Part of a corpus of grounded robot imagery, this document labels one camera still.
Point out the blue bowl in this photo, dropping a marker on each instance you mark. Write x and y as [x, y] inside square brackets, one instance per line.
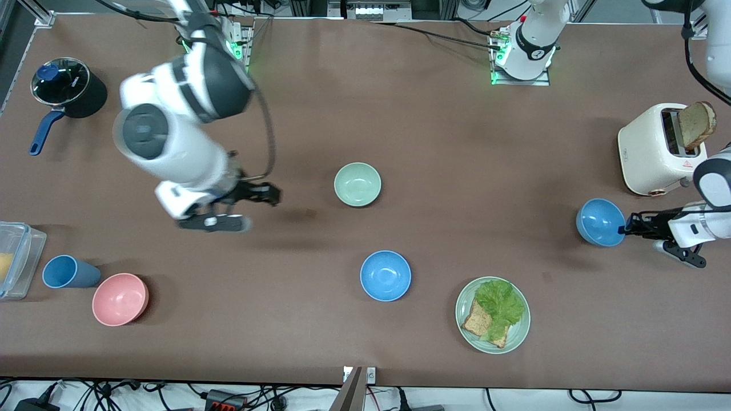
[598, 221]
[385, 275]

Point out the green bowl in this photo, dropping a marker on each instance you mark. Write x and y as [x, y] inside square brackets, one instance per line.
[357, 184]

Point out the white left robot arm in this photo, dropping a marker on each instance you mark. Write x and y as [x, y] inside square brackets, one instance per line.
[534, 40]

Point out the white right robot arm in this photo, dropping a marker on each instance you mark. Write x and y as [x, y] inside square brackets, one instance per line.
[183, 142]

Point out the pink bowl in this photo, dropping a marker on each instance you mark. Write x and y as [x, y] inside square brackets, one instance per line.
[120, 299]

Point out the cream white toaster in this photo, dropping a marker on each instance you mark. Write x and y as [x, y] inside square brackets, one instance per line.
[648, 151]

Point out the brown toast slice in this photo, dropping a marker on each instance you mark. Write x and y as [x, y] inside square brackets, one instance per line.
[697, 123]

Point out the blue plastic cup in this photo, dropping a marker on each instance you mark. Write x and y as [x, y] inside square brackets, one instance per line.
[68, 273]

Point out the green lettuce leaf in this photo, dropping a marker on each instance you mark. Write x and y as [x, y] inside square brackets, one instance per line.
[501, 302]

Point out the green plate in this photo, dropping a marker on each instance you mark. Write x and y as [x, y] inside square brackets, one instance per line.
[517, 337]

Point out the glass pot lid blue knob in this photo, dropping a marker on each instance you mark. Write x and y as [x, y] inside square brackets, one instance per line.
[61, 81]

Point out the clear container with blue lid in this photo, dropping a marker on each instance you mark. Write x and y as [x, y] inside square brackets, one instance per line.
[23, 262]

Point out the yellow food in container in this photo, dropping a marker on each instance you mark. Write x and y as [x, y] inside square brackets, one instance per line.
[4, 267]

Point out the brown bread slice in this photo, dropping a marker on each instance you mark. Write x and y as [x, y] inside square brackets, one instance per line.
[477, 321]

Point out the black red power strip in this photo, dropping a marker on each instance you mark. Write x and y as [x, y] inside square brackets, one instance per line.
[225, 401]

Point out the grey control box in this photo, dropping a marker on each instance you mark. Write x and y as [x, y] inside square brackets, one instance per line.
[371, 9]

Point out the dark metal pole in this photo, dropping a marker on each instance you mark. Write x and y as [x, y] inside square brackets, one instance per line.
[349, 394]

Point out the black power adapter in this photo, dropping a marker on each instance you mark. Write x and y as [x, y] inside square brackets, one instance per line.
[35, 406]

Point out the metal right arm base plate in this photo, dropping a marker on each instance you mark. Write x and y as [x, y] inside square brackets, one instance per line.
[246, 45]

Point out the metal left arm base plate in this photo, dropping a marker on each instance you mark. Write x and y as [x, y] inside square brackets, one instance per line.
[545, 77]

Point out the small metal bracket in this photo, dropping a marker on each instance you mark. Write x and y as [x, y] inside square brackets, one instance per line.
[371, 375]

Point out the aluminium frame rail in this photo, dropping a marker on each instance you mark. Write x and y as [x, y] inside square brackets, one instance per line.
[28, 34]

